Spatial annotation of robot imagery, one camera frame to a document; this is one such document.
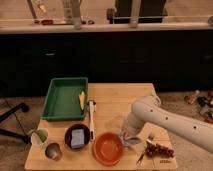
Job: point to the green and white cup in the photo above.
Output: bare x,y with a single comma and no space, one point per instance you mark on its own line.
38,137

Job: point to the dark brown bowl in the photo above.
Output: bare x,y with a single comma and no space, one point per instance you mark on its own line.
68,135

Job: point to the bunch of red grapes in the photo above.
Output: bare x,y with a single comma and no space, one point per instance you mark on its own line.
153,150

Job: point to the metal fork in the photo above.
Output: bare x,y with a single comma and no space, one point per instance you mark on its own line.
148,141

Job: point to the orange bowl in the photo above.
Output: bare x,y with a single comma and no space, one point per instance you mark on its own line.
107,149

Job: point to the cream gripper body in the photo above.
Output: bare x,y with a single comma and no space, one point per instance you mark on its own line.
128,131

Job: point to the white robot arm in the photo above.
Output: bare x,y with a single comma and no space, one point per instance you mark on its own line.
148,110

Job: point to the blue-grey towel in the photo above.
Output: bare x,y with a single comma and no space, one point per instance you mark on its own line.
130,141

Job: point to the yellow banana piece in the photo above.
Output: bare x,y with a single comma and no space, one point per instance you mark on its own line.
82,100

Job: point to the blue sponge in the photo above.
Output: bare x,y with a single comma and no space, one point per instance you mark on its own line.
77,140

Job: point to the black office chair base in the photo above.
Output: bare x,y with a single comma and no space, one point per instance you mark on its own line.
10,125

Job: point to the green plastic tray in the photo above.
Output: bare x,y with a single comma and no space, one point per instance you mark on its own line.
62,99

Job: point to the small metal cup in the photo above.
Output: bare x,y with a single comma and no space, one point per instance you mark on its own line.
53,151

